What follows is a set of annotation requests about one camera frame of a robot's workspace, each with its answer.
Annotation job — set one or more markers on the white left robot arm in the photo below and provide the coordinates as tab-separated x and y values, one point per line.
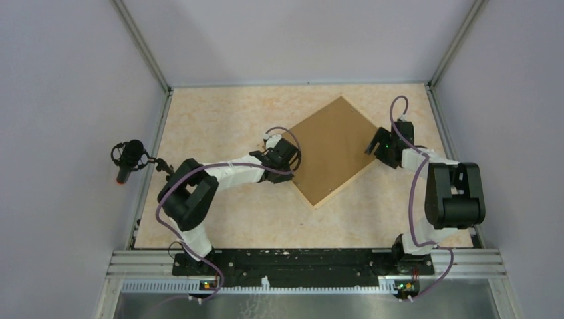
186	198

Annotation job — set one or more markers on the aluminium front rail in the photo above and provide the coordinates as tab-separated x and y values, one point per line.
467	283

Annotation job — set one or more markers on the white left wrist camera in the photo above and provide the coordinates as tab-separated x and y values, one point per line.
270	141

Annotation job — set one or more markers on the black microphone on stand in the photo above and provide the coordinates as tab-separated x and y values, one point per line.
131	156

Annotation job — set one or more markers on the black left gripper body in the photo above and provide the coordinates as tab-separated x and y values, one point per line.
281	177

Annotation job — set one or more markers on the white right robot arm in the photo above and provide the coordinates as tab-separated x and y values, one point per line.
454	198

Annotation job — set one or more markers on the brown cardboard backing board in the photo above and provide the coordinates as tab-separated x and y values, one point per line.
333	141

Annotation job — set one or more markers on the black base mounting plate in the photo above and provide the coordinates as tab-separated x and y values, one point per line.
303	268

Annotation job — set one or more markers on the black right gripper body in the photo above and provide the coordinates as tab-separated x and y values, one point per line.
383	153

